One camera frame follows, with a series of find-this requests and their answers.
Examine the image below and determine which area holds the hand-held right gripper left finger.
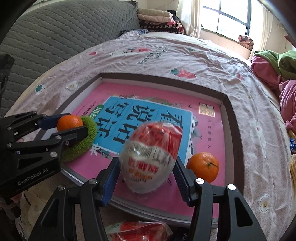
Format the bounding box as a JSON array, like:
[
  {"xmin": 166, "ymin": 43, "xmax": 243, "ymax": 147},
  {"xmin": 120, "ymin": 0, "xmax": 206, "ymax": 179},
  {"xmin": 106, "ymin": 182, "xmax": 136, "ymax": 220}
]
[{"xmin": 28, "ymin": 157, "xmax": 121, "ymax": 241}]

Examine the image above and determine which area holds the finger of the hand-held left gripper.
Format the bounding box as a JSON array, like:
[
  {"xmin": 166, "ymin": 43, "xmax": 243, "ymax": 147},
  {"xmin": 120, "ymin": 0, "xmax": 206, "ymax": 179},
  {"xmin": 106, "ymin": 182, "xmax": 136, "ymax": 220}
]
[
  {"xmin": 6, "ymin": 126, "xmax": 89, "ymax": 161},
  {"xmin": 0, "ymin": 111, "xmax": 73, "ymax": 142}
]

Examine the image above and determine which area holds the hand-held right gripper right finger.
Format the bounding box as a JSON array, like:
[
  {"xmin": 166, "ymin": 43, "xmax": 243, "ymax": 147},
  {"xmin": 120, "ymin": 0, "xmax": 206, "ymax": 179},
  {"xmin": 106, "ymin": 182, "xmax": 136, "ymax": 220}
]
[{"xmin": 173, "ymin": 158, "xmax": 267, "ymax": 241}]

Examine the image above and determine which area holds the orange tangerine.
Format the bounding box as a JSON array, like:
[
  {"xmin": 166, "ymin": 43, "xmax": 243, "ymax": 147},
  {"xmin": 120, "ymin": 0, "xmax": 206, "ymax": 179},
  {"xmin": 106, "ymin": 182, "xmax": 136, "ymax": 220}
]
[
  {"xmin": 57, "ymin": 115, "xmax": 84, "ymax": 132},
  {"xmin": 186, "ymin": 152, "xmax": 220, "ymax": 183}
]

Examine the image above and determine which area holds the green fuzzy ring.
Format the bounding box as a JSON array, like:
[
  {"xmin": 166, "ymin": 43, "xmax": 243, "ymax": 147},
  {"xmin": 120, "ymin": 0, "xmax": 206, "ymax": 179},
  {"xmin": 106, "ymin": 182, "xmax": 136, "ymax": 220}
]
[{"xmin": 60, "ymin": 116, "xmax": 97, "ymax": 163}]

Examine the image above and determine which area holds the cream cloth with black trim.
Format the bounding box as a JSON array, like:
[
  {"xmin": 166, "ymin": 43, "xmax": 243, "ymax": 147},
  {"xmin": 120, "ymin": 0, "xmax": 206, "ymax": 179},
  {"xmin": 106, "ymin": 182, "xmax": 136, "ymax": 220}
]
[{"xmin": 20, "ymin": 185, "xmax": 56, "ymax": 241}]

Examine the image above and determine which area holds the red white snack bag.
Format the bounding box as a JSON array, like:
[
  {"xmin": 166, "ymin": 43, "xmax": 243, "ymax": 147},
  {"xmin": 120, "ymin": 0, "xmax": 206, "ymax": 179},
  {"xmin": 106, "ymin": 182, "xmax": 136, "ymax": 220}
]
[{"xmin": 118, "ymin": 122, "xmax": 183, "ymax": 194}]

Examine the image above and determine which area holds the grey shallow cardboard box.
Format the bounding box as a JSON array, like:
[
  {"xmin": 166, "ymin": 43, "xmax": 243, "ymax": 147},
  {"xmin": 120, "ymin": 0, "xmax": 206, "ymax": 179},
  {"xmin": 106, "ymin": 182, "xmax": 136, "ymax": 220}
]
[{"xmin": 59, "ymin": 72, "xmax": 245, "ymax": 226}]

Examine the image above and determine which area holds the person's left hand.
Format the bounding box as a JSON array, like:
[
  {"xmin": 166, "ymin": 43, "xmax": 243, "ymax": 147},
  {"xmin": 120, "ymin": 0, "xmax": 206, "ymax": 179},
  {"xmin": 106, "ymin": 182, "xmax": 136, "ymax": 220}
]
[{"xmin": 3, "ymin": 193, "xmax": 24, "ymax": 220}]

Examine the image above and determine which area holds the pink and blue book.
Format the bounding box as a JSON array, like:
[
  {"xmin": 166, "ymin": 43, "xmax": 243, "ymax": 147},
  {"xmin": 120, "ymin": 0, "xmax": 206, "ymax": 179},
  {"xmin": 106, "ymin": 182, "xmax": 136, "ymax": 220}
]
[{"xmin": 66, "ymin": 82, "xmax": 226, "ymax": 219}]

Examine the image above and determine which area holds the grey quilted headboard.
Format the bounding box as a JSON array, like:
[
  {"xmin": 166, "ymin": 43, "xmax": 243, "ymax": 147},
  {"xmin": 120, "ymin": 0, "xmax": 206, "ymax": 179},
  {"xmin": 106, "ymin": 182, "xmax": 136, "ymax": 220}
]
[{"xmin": 0, "ymin": 0, "xmax": 141, "ymax": 116}]

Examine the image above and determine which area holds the yellow wafer packet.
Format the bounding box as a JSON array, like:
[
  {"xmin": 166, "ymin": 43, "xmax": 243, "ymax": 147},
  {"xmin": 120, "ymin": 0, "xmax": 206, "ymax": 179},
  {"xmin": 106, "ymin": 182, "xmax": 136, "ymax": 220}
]
[{"xmin": 289, "ymin": 154, "xmax": 296, "ymax": 179}]

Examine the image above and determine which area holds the dark patterned pillow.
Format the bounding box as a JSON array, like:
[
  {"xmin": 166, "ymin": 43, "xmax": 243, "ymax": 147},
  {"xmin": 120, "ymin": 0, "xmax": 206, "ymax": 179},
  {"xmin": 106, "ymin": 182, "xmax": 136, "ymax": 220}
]
[{"xmin": 118, "ymin": 28, "xmax": 148, "ymax": 37}]

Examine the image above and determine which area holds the pink quilt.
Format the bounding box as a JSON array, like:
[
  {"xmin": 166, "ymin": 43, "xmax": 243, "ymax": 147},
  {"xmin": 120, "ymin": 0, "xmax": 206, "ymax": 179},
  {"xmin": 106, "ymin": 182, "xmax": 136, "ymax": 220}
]
[{"xmin": 251, "ymin": 54, "xmax": 296, "ymax": 132}]

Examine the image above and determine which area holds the dark patterned folded blanket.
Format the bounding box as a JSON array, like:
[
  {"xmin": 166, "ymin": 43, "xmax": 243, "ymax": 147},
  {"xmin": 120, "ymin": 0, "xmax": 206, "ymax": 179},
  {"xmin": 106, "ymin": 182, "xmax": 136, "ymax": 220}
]
[{"xmin": 139, "ymin": 20, "xmax": 185, "ymax": 35}]

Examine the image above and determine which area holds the cream folded blanket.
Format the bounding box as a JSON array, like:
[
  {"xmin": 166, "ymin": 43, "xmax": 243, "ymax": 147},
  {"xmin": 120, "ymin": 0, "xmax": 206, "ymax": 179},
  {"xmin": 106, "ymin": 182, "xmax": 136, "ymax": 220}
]
[{"xmin": 137, "ymin": 8, "xmax": 174, "ymax": 24}]

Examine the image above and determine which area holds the green blanket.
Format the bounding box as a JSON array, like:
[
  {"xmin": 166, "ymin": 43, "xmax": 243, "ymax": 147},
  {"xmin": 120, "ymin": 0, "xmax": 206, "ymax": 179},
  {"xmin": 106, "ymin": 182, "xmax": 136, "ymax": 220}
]
[{"xmin": 253, "ymin": 49, "xmax": 296, "ymax": 80}]

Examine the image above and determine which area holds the patterned cushion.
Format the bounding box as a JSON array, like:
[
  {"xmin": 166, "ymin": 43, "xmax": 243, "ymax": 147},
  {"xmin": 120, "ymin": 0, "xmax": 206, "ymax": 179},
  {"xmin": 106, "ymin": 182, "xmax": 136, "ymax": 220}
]
[{"xmin": 238, "ymin": 35, "xmax": 255, "ymax": 50}]

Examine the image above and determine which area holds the dark cloth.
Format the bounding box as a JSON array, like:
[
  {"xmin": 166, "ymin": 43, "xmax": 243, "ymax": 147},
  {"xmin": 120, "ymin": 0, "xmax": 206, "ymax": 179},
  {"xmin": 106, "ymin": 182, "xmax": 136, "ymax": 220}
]
[{"xmin": 166, "ymin": 10, "xmax": 180, "ymax": 21}]

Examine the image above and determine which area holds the cream curtain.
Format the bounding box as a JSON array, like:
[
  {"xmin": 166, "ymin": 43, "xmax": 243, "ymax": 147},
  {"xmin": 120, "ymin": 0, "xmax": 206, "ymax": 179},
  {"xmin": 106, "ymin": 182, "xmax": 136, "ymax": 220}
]
[{"xmin": 177, "ymin": 0, "xmax": 203, "ymax": 37}]

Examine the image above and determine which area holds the black framed window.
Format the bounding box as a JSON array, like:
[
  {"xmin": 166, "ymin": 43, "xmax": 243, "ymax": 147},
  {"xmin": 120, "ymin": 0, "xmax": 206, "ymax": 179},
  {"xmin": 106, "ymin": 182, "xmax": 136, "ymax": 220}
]
[{"xmin": 200, "ymin": 0, "xmax": 255, "ymax": 42}]

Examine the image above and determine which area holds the pink quilted cover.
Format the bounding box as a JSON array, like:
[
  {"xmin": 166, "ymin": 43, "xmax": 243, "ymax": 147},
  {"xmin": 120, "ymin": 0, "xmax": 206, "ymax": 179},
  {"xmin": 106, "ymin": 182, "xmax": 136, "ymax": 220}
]
[{"xmin": 284, "ymin": 35, "xmax": 296, "ymax": 49}]

